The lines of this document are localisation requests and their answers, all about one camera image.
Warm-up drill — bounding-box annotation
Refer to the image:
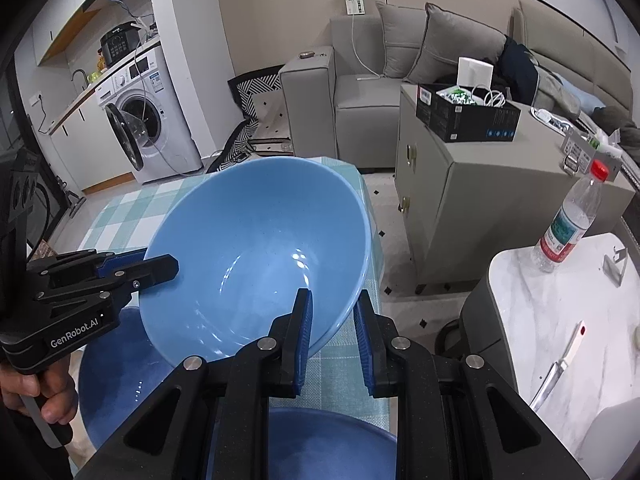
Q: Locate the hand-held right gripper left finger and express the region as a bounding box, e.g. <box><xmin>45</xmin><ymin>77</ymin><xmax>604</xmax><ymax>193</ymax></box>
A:
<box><xmin>74</xmin><ymin>287</ymin><xmax>315</xmax><ymax>480</ymax></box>

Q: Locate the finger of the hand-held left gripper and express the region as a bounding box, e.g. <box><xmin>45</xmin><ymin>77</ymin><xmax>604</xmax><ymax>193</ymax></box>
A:
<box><xmin>26</xmin><ymin>248</ymin><xmax>149</xmax><ymax>287</ymax></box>
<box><xmin>31</xmin><ymin>254</ymin><xmax>180</xmax><ymax>313</ymax></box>

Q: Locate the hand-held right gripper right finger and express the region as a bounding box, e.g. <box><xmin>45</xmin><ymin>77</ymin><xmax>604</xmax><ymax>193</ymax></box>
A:
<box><xmin>352</xmin><ymin>289</ymin><xmax>592</xmax><ymax>480</ymax></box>

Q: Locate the blue bowl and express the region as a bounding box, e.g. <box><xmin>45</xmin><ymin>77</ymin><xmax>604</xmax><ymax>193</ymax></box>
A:
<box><xmin>77</xmin><ymin>305</ymin><xmax>177</xmax><ymax>454</ymax></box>
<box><xmin>139</xmin><ymin>156</ymin><xmax>374</xmax><ymax>367</ymax></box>
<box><xmin>205</xmin><ymin>407</ymin><xmax>401</xmax><ymax>480</ymax></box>

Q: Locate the person's left hand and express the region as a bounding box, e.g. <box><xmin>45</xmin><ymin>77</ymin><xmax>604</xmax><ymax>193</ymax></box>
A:
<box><xmin>0</xmin><ymin>352</ymin><xmax>79</xmax><ymax>427</ymax></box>

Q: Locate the teal checked tablecloth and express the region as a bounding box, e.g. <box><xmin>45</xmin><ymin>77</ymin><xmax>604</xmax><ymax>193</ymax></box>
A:
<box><xmin>75</xmin><ymin>157</ymin><xmax>397</xmax><ymax>461</ymax></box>

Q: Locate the white kitchen base cabinet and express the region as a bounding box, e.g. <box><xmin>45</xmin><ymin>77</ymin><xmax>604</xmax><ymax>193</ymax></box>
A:
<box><xmin>47</xmin><ymin>77</ymin><xmax>139</xmax><ymax>194</ymax></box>

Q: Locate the white washing machine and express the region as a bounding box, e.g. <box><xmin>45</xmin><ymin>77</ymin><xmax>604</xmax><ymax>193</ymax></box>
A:
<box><xmin>95</xmin><ymin>45</ymin><xmax>204</xmax><ymax>185</ymax></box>

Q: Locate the white marble side table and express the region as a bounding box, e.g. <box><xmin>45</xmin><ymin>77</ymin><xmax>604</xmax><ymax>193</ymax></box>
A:
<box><xmin>435</xmin><ymin>232</ymin><xmax>640</xmax><ymax>480</ymax></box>

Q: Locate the black white patterned rug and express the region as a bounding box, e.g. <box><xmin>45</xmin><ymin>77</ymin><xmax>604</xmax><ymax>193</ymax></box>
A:
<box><xmin>206</xmin><ymin>72</ymin><xmax>301</xmax><ymax>174</ymax></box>

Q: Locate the grey side cabinet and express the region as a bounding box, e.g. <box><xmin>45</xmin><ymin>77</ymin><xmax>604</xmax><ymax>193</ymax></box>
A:
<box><xmin>394</xmin><ymin>82</ymin><xmax>637</xmax><ymax>294</ymax></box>

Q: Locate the black pressure cooker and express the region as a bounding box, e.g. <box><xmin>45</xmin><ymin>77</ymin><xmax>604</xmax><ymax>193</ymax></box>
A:
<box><xmin>99</xmin><ymin>21</ymin><xmax>144</xmax><ymax>69</ymax></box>

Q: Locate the grey sofa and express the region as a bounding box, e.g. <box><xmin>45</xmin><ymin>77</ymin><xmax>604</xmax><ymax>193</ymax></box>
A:
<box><xmin>279</xmin><ymin>0</ymin><xmax>640</xmax><ymax>172</ymax></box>

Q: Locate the plastic water bottle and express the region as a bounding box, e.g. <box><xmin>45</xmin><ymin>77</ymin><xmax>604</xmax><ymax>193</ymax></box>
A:
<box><xmin>531</xmin><ymin>159</ymin><xmax>611</xmax><ymax>274</ymax></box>

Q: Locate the black cardboard box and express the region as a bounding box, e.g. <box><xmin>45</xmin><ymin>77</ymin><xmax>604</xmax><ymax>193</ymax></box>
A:
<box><xmin>416</xmin><ymin>84</ymin><xmax>522</xmax><ymax>144</ymax></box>

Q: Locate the metal phone stand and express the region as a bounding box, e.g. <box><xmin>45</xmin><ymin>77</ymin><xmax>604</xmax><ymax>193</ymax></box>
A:
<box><xmin>602</xmin><ymin>247</ymin><xmax>630</xmax><ymax>289</ymax></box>

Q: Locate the silver metal case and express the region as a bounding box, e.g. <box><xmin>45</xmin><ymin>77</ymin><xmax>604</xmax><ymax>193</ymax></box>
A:
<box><xmin>560</xmin><ymin>127</ymin><xmax>627</xmax><ymax>181</ymax></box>

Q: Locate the white box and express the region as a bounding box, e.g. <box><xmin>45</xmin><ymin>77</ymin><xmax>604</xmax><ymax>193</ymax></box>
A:
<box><xmin>456</xmin><ymin>56</ymin><xmax>495</xmax><ymax>96</ymax></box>

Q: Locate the grey sofa cushion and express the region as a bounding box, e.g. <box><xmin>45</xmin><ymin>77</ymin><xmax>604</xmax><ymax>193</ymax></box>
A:
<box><xmin>402</xmin><ymin>2</ymin><xmax>509</xmax><ymax>87</ymax></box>
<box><xmin>376</xmin><ymin>1</ymin><xmax>432</xmax><ymax>81</ymax></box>

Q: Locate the dark clothing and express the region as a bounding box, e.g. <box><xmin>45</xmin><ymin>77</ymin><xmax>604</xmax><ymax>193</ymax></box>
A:
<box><xmin>492</xmin><ymin>35</ymin><xmax>542</xmax><ymax>107</ymax></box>

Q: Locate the grey clothes pile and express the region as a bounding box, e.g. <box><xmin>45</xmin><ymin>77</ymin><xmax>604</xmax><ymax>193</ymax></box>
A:
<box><xmin>530</xmin><ymin>69</ymin><xmax>640</xmax><ymax>133</ymax></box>

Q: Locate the white handled knife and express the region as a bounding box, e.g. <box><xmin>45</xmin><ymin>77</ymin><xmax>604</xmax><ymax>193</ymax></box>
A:
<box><xmin>529</xmin><ymin>321</ymin><xmax>587</xmax><ymax>411</ymax></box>

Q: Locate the white upper wall cabinet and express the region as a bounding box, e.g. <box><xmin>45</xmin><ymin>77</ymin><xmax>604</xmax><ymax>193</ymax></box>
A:
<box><xmin>32</xmin><ymin>0</ymin><xmax>149</xmax><ymax>67</ymax></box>

